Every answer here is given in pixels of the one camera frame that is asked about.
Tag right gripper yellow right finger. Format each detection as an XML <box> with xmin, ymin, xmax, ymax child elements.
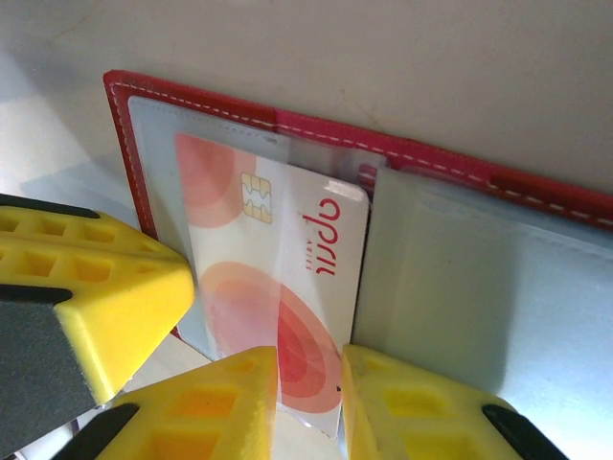
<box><xmin>337</xmin><ymin>342</ymin><xmax>572</xmax><ymax>460</ymax></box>

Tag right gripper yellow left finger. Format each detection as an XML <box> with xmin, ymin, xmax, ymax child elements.
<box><xmin>66</xmin><ymin>344</ymin><xmax>280</xmax><ymax>460</ymax></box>

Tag red card holder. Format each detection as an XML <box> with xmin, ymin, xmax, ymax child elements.
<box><xmin>102</xmin><ymin>68</ymin><xmax>613</xmax><ymax>460</ymax></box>

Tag white credit card orange circles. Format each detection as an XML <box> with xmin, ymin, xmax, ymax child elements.
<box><xmin>173</xmin><ymin>130</ymin><xmax>373</xmax><ymax>440</ymax></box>

